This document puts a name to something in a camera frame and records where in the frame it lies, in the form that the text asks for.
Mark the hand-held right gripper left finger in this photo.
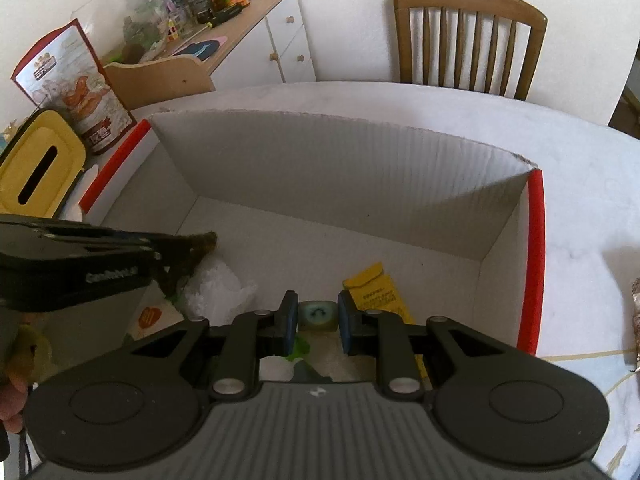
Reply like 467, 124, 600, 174
131, 290, 300, 401

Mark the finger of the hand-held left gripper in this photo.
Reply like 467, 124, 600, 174
0, 214, 190, 257
147, 245, 201, 283

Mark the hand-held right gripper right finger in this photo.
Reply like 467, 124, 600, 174
337, 290, 538, 402

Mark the small pale green cube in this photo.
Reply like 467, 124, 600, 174
297, 300, 337, 332

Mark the yellow packet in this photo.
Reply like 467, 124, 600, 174
342, 261, 432, 391

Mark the red cardboard box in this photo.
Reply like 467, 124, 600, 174
77, 108, 547, 401

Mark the person's left hand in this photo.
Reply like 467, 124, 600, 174
0, 364, 40, 436

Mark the yellow lidded tissue box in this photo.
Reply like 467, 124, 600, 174
0, 108, 87, 218

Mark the red printed snack bag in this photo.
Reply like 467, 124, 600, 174
11, 18, 137, 156

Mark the light wooden tray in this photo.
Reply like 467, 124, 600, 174
102, 55, 216, 111

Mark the dark blue flat object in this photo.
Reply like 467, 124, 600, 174
170, 36, 228, 58

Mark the white sideboard with wooden top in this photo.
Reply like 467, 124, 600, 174
170, 0, 317, 93

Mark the dark glass jar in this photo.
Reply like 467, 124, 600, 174
186, 0, 216, 23

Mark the brown wooden chair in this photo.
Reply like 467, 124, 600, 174
392, 0, 548, 102

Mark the yellow trigger strap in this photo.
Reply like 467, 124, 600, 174
10, 325, 53, 386

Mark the black cable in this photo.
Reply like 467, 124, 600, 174
19, 425, 38, 480

